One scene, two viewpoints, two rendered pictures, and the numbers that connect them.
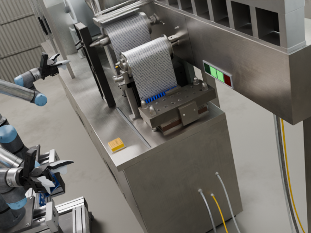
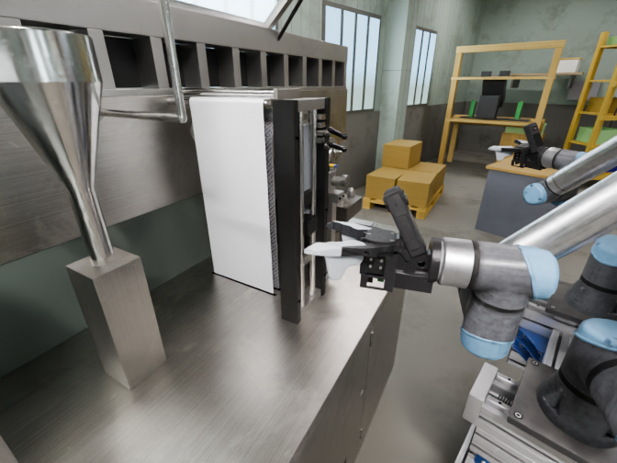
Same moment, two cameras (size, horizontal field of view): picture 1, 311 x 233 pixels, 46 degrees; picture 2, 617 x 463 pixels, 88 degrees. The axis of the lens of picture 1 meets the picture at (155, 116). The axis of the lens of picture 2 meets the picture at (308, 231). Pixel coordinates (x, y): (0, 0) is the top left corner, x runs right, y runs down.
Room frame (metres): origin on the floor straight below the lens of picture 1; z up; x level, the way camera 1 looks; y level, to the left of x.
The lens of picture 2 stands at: (2.67, 0.79, 1.47)
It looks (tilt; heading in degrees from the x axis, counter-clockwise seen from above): 25 degrees down; 225
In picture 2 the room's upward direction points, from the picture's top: straight up
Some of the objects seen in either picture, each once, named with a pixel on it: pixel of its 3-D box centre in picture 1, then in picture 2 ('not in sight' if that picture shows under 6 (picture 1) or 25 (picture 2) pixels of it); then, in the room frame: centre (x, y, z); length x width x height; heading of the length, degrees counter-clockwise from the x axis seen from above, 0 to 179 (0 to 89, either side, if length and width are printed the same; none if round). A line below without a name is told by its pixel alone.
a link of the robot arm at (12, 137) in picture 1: (8, 138); (611, 358); (1.94, 0.88, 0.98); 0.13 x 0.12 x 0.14; 29
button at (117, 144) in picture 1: (115, 144); not in sight; (1.65, 0.25, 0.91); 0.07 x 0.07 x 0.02; 16
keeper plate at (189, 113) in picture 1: (189, 113); not in sight; (1.65, -0.18, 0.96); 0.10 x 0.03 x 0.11; 106
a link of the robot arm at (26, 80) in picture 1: (24, 80); (507, 271); (2.18, 0.71, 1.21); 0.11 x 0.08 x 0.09; 119
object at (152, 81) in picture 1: (156, 81); not in sight; (1.84, -0.06, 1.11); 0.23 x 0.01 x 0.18; 106
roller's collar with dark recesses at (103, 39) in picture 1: (103, 40); not in sight; (2.10, 0.16, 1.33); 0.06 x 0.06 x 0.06; 16
